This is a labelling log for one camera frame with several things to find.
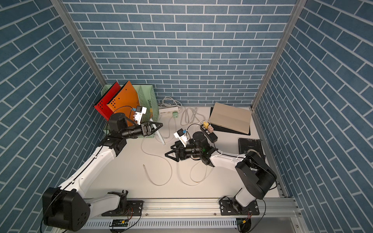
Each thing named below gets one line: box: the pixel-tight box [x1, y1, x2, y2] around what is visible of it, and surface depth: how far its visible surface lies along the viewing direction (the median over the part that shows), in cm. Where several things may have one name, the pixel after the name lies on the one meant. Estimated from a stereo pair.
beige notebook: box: [208, 101, 252, 135], surface depth 118 cm
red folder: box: [93, 81, 121, 121], surface depth 85 cm
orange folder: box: [106, 80, 141, 126], surface depth 85 cm
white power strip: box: [158, 106, 179, 116], surface depth 115 cm
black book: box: [238, 137, 264, 158], surface depth 98 cm
